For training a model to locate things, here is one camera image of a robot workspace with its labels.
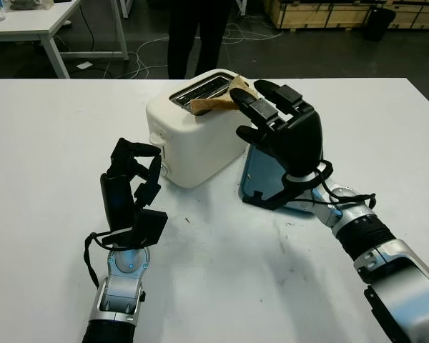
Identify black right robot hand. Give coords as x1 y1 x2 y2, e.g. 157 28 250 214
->
230 79 325 178

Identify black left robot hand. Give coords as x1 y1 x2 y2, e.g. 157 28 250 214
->
99 137 163 237

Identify cream white two-slot toaster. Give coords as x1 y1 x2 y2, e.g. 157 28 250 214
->
144 68 251 189

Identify slice of toast bread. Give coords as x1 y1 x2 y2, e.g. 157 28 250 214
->
189 74 259 116

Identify blue plastic tray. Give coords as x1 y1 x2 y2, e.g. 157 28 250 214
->
237 142 326 217

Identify wooden shipping crates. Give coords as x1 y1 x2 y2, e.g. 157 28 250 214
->
263 0 429 30

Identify black waste bin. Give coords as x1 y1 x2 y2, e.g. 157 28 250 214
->
364 7 397 42

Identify person in dark clothes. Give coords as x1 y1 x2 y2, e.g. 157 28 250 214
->
167 0 232 80

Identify white office desk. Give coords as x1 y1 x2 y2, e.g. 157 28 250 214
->
0 0 129 79

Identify clear container with grey cloth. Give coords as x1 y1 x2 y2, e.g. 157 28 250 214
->
9 0 54 11

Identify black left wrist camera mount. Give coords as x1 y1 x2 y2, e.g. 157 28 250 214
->
102 209 168 249

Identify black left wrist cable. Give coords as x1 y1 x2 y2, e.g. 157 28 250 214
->
84 232 115 289

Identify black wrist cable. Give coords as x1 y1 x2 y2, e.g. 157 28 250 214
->
316 160 377 215
84 232 115 289

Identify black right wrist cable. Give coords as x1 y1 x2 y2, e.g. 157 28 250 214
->
316 160 377 215

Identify white floor cable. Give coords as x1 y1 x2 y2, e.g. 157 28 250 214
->
132 35 171 78
221 23 283 46

